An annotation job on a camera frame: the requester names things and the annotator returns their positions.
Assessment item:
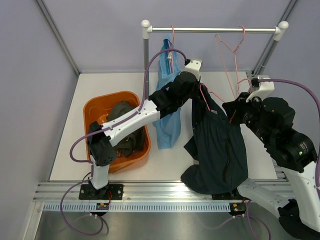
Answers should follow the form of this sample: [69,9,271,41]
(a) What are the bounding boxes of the dark navy shorts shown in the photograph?
[180,90,249,195]

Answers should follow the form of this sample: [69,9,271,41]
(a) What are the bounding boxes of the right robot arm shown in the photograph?
[222,92,320,240]

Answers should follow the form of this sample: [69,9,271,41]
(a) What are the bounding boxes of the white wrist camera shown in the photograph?
[246,75,275,103]
[184,58,202,81]

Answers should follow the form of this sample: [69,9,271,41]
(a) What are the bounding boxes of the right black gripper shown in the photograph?
[223,92,274,145]

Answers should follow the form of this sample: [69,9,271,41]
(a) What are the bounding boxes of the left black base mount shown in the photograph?
[78,183,124,201]

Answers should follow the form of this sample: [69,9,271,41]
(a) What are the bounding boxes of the white metal clothes rack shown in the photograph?
[139,19,290,83]

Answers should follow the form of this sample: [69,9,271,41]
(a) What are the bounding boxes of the pink hanger of blue shorts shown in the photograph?
[166,24,179,73]

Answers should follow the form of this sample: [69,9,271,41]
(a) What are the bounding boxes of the pink hanger of green shorts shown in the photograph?
[214,25,253,99]

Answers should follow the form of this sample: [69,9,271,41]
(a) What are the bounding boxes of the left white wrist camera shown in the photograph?
[184,58,202,81]

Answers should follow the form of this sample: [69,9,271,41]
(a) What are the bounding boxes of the pink hanger of navy shorts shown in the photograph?
[199,83,231,124]

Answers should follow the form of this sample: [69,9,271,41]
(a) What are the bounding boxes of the aluminium rail frame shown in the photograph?
[32,163,294,203]

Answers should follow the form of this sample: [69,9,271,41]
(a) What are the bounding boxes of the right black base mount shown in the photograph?
[211,189,244,201]

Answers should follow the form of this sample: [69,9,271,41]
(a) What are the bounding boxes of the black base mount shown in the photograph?
[78,183,124,201]
[211,189,244,201]

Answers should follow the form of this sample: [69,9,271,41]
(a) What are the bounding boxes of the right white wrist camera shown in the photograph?
[246,75,275,103]

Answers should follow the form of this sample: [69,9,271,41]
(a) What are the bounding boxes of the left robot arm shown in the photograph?
[86,69,201,200]

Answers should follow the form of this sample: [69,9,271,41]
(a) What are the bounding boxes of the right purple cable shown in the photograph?
[199,77,320,240]

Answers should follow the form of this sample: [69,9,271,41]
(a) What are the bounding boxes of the orange plastic laundry basket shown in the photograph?
[83,91,151,174]

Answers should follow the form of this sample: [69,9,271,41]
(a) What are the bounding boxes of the olive green shorts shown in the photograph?
[106,101,145,158]

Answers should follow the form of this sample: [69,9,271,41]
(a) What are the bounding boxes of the light blue shorts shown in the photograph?
[153,51,181,150]

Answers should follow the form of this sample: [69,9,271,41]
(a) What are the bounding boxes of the slotted grey cable duct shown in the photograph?
[43,202,246,213]

